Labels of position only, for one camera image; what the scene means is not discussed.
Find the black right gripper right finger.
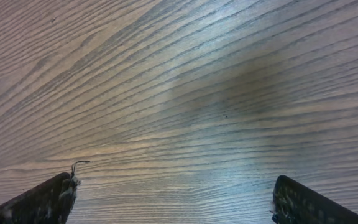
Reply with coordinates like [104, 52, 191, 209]
[272, 175, 358, 224]

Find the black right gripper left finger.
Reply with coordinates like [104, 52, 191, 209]
[0, 172, 80, 224]

